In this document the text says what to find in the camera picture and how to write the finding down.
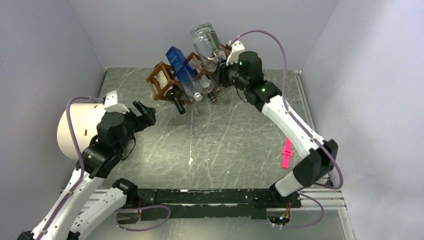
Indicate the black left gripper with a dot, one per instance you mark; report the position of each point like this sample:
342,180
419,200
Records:
148,115

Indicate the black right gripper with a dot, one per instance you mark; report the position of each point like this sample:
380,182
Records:
223,70

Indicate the clear square liquor bottle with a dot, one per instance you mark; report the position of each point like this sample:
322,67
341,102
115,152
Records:
205,86

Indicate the tall clear glass bottle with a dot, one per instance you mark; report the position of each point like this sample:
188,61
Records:
221,95

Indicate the dark green wine bottle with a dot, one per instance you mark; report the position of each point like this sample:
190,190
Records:
173,93

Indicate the small clear capped bottle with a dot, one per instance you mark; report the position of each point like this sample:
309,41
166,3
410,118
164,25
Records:
208,46

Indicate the blue square glass bottle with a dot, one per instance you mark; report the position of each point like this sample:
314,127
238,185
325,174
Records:
184,73

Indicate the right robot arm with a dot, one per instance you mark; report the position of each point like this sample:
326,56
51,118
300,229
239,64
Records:
243,70

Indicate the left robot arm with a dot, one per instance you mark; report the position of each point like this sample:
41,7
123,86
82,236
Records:
117,125

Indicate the brown wooden wine rack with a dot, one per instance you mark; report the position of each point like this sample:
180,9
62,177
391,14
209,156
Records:
195,64

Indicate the cream and orange cylinder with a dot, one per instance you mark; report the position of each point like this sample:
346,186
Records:
84,119

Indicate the pink plastic clip tool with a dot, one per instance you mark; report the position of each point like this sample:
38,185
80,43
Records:
287,153

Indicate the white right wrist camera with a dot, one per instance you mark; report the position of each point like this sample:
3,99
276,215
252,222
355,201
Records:
236,49

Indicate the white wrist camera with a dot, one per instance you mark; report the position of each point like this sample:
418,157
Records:
111,103
236,49

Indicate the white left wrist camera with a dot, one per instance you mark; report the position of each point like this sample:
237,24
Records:
111,103

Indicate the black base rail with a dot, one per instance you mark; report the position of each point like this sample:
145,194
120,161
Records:
205,203

